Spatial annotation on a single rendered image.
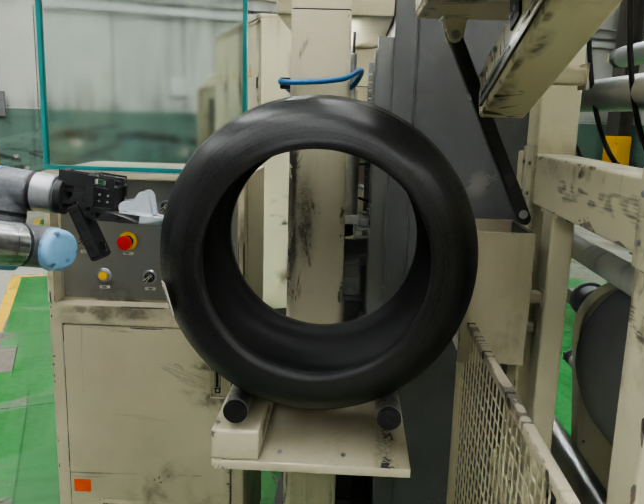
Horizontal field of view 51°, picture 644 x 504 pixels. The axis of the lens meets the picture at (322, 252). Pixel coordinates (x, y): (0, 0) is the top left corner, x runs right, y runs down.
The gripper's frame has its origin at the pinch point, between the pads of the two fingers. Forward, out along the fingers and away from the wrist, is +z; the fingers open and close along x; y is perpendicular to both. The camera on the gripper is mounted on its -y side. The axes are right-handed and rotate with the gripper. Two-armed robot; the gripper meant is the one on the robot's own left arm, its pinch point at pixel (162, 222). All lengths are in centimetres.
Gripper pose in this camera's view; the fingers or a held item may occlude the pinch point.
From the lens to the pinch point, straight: 130.8
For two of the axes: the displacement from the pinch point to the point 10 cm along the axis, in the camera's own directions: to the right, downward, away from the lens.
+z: 9.9, 1.6, -0.2
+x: 0.5, -2.0, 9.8
